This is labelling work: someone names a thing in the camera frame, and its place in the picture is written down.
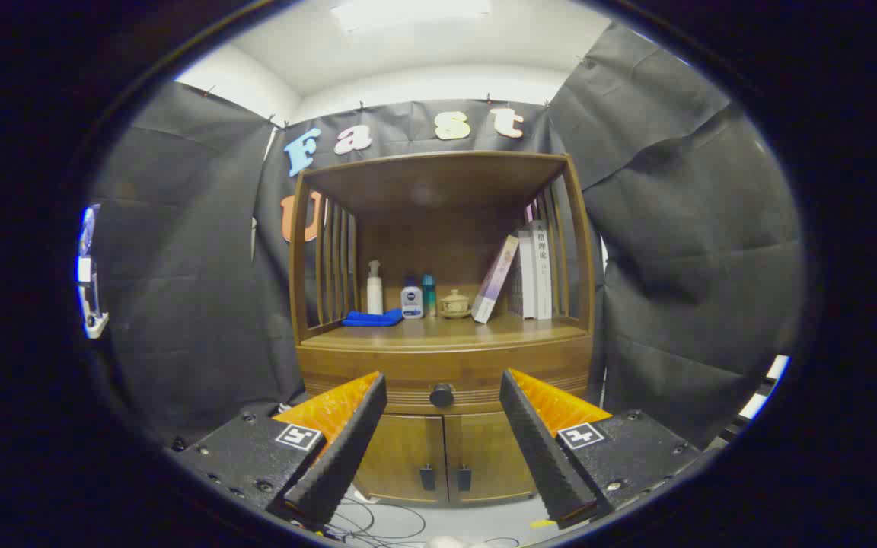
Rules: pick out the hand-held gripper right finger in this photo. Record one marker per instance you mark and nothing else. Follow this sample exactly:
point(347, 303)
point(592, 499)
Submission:
point(541, 449)

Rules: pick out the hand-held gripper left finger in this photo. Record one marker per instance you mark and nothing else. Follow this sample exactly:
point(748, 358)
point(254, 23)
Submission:
point(347, 449)

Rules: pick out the wooden drawer with black knob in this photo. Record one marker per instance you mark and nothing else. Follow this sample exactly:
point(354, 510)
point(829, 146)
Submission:
point(446, 369)

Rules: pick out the wooden cabinet door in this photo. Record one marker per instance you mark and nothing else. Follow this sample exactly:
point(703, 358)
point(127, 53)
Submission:
point(408, 449)
point(484, 449)

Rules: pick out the wooden countertop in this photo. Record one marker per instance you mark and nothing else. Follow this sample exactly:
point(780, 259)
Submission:
point(446, 331)

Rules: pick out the wooden cabinet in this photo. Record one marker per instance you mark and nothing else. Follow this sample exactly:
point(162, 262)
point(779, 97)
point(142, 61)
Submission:
point(438, 183)

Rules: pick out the blue folded cloth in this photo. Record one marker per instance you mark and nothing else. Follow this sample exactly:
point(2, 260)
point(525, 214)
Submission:
point(370, 318)

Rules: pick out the white pump bottle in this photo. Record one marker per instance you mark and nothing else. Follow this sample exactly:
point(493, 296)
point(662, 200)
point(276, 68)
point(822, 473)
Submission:
point(374, 293)

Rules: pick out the white lotion bottle blue cap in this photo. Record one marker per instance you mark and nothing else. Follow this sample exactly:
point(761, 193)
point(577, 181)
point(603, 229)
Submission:
point(411, 303)

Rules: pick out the dark patterned book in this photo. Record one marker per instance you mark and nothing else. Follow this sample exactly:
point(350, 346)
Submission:
point(515, 289)

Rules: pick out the beige lidded teacup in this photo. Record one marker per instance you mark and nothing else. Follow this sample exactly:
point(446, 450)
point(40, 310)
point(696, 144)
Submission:
point(454, 304)

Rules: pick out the teal bottle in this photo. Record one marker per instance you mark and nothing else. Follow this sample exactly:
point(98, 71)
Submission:
point(428, 297)

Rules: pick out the purple white book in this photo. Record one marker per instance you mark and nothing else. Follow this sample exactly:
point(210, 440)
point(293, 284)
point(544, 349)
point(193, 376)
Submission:
point(495, 280)

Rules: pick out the plain white book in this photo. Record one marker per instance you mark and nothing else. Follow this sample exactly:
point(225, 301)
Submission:
point(527, 274)

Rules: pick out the white book black lettering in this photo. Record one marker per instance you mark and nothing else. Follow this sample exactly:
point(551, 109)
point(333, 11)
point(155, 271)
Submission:
point(542, 270)

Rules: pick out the white black object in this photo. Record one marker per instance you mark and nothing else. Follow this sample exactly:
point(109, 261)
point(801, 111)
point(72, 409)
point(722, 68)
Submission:
point(764, 388)

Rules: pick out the white device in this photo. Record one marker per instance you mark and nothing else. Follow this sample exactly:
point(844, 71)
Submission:
point(90, 297)

